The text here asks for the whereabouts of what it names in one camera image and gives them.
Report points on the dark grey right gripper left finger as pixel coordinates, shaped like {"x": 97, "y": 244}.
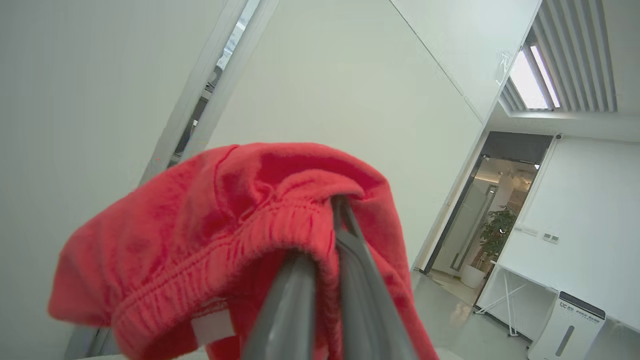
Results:
{"x": 290, "y": 315}

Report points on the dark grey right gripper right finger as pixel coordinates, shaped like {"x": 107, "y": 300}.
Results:
{"x": 365, "y": 300}

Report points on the red fleece shorts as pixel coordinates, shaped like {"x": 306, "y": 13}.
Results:
{"x": 200, "y": 225}

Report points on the white plant pot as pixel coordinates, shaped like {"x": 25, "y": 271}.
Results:
{"x": 472, "y": 276}

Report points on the green potted plant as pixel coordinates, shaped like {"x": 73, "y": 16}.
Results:
{"x": 499, "y": 230}

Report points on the white folding table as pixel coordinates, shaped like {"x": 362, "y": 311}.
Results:
{"x": 520, "y": 277}

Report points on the dark framed glass door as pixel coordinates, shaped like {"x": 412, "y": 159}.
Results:
{"x": 500, "y": 150}

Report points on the white air purifier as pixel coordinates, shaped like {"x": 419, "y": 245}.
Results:
{"x": 565, "y": 327}

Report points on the rectangular ceiling light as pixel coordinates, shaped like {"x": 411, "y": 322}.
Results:
{"x": 535, "y": 77}

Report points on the grey ceiling slat panel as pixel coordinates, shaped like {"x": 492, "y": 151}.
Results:
{"x": 585, "y": 50}

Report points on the white wall socket plate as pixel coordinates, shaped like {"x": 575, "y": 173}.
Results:
{"x": 529, "y": 231}

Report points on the white wall switch panel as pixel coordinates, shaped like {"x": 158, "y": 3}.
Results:
{"x": 551, "y": 238}

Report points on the aluminium frame rail with gap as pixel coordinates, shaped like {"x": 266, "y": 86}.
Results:
{"x": 200, "y": 85}

